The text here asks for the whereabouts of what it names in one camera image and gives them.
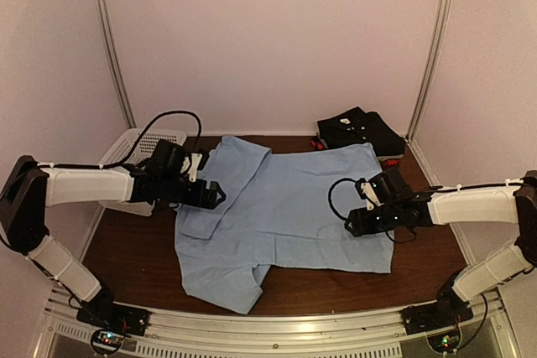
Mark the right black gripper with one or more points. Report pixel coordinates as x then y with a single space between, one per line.
361 225

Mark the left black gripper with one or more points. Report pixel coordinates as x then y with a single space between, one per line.
209 202

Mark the grey shirt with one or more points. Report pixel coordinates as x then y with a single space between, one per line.
393 159

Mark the light blue long sleeve shirt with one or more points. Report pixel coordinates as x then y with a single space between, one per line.
281 210

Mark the white plastic laundry basket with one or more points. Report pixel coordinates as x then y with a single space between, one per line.
143 150

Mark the black shirt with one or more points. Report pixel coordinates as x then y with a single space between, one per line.
356 126

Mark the red plaid shirt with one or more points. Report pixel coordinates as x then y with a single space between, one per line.
318 145

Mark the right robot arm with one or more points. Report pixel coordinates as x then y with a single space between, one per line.
513 202

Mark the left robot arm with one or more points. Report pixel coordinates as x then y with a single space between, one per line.
33 187

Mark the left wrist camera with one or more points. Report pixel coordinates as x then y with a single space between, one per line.
173 161

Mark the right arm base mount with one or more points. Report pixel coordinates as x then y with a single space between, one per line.
436 322

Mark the front aluminium rail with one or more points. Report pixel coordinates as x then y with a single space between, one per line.
374 333

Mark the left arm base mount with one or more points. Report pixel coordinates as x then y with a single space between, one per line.
110 334

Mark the right aluminium frame post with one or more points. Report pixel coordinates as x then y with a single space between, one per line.
442 15

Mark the aluminium frame post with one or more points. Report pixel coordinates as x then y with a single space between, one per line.
114 63
442 15

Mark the left aluminium frame post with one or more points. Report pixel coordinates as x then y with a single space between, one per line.
114 63

